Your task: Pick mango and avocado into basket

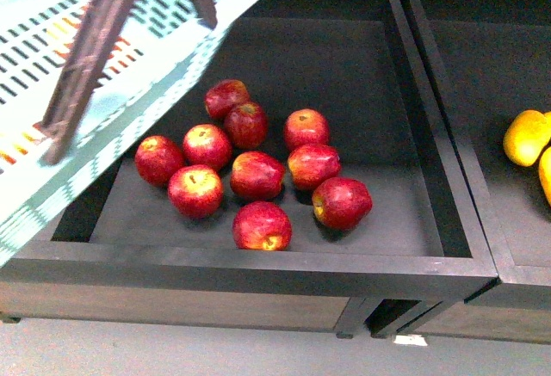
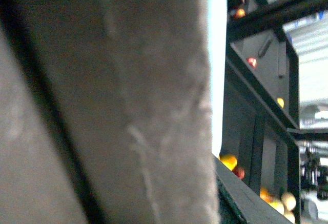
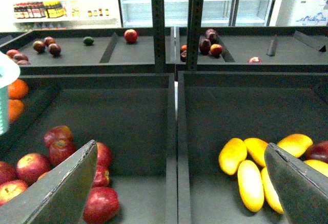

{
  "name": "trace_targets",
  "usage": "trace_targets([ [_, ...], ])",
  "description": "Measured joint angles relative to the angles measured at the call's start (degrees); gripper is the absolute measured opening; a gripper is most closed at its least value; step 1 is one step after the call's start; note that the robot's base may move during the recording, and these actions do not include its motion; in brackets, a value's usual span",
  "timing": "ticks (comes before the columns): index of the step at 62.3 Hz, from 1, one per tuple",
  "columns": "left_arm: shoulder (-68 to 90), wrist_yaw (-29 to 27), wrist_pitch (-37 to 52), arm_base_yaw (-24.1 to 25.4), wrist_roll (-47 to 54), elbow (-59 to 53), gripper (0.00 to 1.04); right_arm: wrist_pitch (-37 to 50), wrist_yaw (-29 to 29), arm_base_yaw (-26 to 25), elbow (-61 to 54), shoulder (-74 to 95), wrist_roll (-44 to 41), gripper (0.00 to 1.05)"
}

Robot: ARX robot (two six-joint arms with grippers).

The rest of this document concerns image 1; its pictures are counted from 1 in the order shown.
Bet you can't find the light teal plastic basket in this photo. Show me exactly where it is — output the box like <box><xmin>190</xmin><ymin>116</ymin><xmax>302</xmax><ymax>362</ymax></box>
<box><xmin>1</xmin><ymin>0</ymin><xmax>258</xmax><ymax>262</ymax></box>

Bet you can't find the black mango display bin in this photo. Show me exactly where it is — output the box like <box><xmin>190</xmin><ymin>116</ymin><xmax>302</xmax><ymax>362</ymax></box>
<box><xmin>369</xmin><ymin>0</ymin><xmax>551</xmax><ymax>347</ymax></box>

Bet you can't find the yellow mango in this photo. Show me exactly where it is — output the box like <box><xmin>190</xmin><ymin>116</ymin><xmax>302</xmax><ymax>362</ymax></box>
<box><xmin>503</xmin><ymin>109</ymin><xmax>550</xmax><ymax>167</ymax></box>
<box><xmin>538</xmin><ymin>147</ymin><xmax>551</xmax><ymax>206</ymax></box>

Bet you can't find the red apple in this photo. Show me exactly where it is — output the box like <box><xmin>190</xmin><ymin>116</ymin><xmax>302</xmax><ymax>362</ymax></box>
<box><xmin>167</xmin><ymin>164</ymin><xmax>224</xmax><ymax>219</ymax></box>
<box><xmin>204</xmin><ymin>79</ymin><xmax>251</xmax><ymax>120</ymax></box>
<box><xmin>230</xmin><ymin>151</ymin><xmax>286</xmax><ymax>201</ymax></box>
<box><xmin>312</xmin><ymin>176</ymin><xmax>373</xmax><ymax>231</ymax></box>
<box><xmin>283</xmin><ymin>108</ymin><xmax>330</xmax><ymax>152</ymax></box>
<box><xmin>223</xmin><ymin>102</ymin><xmax>268</xmax><ymax>150</ymax></box>
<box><xmin>288</xmin><ymin>144</ymin><xmax>341</xmax><ymax>191</ymax></box>
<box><xmin>232</xmin><ymin>201</ymin><xmax>293</xmax><ymax>251</ymax></box>
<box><xmin>182</xmin><ymin>124</ymin><xmax>232</xmax><ymax>171</ymax></box>
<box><xmin>134</xmin><ymin>135</ymin><xmax>185</xmax><ymax>187</ymax></box>

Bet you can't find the black apple display bin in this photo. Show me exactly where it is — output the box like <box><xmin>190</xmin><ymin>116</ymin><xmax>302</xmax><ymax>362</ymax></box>
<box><xmin>1</xmin><ymin>0</ymin><xmax>497</xmax><ymax>338</ymax></box>

